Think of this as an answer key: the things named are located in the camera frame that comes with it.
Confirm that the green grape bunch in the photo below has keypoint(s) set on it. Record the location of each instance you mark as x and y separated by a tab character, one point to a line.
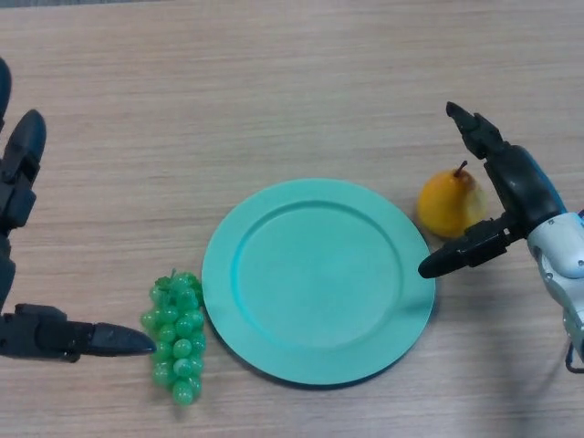
178	337

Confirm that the green round plate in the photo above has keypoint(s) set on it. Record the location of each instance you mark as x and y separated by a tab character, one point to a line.
319	287

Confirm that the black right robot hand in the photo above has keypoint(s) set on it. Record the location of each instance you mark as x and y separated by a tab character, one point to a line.
520	187

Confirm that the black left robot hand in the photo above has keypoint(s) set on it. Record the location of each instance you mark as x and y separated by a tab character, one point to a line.
45	337

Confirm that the yellow pear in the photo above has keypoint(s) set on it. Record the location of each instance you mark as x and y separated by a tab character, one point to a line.
445	203

